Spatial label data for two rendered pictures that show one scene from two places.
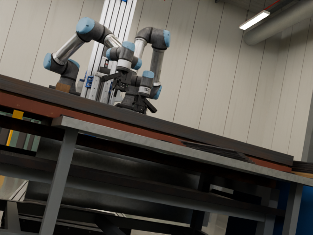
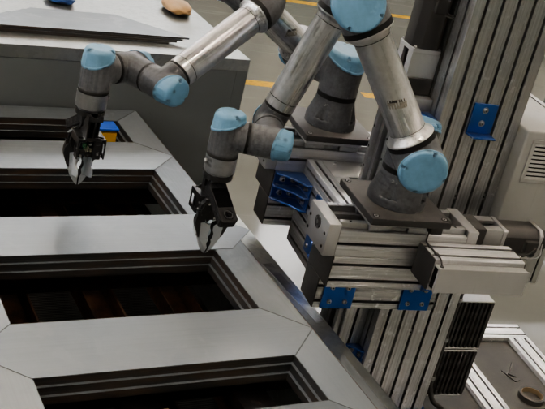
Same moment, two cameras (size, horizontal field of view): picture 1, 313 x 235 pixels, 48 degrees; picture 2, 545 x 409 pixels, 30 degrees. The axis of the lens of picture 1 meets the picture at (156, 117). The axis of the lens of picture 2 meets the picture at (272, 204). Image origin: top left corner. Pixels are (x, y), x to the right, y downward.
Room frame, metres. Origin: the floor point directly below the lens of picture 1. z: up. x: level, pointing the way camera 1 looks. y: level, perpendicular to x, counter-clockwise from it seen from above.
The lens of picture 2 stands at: (1.98, -2.09, 2.03)
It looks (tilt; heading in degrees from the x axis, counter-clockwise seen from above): 24 degrees down; 81
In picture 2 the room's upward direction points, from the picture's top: 14 degrees clockwise
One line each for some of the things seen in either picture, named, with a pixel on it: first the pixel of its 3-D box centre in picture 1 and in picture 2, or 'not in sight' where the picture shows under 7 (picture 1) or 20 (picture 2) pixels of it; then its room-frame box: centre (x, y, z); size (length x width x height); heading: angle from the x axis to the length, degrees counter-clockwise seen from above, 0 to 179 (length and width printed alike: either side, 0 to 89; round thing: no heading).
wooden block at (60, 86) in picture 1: (62, 91); not in sight; (1.58, 0.44, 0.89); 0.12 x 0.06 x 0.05; 15
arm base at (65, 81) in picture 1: (66, 84); (332, 107); (2.55, 0.70, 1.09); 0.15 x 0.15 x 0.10
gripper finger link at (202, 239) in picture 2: not in sight; (199, 232); (2.19, 0.11, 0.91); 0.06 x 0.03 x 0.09; 112
